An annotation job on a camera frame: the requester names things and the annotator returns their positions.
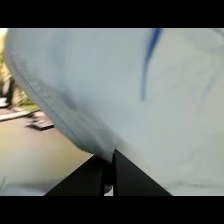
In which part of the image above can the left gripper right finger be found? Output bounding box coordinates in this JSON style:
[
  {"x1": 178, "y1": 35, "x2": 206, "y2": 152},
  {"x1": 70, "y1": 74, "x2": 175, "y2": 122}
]
[{"x1": 112, "y1": 148, "x2": 172, "y2": 197}]

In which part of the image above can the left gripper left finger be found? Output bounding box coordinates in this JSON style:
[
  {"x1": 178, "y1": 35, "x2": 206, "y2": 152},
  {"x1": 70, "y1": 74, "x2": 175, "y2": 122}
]
[{"x1": 44, "y1": 154, "x2": 112, "y2": 197}]

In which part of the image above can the pale blue garment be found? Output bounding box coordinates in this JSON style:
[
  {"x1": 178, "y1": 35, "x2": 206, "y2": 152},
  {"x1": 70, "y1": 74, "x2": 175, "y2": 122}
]
[{"x1": 3, "y1": 27, "x2": 224, "y2": 197}]

